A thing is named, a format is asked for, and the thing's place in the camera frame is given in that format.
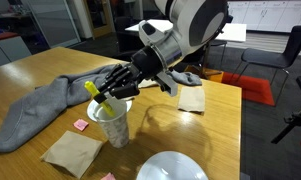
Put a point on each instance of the red orange floor mat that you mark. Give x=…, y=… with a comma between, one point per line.
x=225, y=86

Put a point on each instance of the pink sticky note right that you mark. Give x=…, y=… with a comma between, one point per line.
x=80, y=124

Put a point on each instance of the yellow highlighter marker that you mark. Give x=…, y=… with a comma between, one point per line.
x=100, y=98

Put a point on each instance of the brown napkin behind cup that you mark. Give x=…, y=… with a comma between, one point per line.
x=74, y=152

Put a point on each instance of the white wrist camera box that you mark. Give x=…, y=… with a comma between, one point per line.
x=166, y=83

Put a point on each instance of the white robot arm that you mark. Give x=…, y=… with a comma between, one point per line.
x=194, y=24

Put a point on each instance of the pink sticky note left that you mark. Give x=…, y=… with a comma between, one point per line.
x=109, y=176

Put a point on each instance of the grey sweatshirt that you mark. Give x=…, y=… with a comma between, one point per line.
x=31, y=113

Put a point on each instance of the black office chair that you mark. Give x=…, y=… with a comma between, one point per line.
x=278, y=61

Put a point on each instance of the pink sticky note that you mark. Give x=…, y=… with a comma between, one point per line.
x=80, y=124
x=109, y=176

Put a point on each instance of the white paper plate near base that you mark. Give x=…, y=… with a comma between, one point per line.
x=171, y=165

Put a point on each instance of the black tripod stand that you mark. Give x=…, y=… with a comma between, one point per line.
x=292, y=121

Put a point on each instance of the white paper cup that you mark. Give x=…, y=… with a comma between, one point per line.
x=114, y=127

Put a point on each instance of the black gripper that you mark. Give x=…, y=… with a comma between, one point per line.
x=122, y=80

